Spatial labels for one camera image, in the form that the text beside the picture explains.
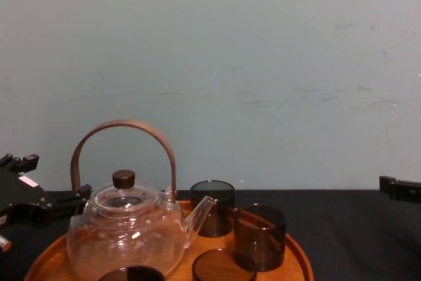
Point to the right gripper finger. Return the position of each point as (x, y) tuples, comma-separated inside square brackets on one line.
[(401, 189)]

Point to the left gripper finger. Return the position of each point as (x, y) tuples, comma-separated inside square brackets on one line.
[(67, 200), (25, 162)]

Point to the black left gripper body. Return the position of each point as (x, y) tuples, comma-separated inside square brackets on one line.
[(19, 192)]

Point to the smoky brown drinking glass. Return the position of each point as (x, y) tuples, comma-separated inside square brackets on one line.
[(223, 266), (131, 274), (217, 210), (260, 238)]

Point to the round brown wooden tray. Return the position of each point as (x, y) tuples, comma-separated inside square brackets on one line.
[(217, 243)]

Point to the glass lid with brown knob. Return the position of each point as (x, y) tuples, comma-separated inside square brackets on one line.
[(123, 192)]

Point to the black table cloth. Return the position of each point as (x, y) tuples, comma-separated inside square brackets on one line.
[(345, 228)]

